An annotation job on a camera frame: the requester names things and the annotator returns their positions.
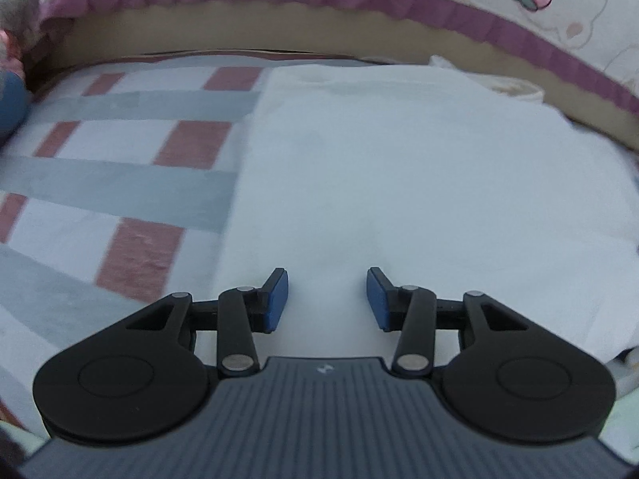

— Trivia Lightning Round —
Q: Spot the grey plush rabbit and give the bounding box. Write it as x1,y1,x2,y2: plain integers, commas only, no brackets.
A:
0,0,42,143

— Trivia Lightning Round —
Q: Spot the bear print blanket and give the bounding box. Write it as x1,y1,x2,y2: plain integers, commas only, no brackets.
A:
37,0,639,137

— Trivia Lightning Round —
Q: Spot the checked bed sheet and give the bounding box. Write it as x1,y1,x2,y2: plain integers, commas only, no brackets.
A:
0,52,273,442

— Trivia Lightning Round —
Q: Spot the cream white garment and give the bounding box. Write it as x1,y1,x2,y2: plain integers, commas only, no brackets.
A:
218,54,639,366

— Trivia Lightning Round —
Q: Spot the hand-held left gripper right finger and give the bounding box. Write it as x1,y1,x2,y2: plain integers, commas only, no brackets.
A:
366,266,528,377

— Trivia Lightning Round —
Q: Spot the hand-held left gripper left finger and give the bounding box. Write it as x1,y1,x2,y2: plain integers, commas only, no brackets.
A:
127,267,291,377

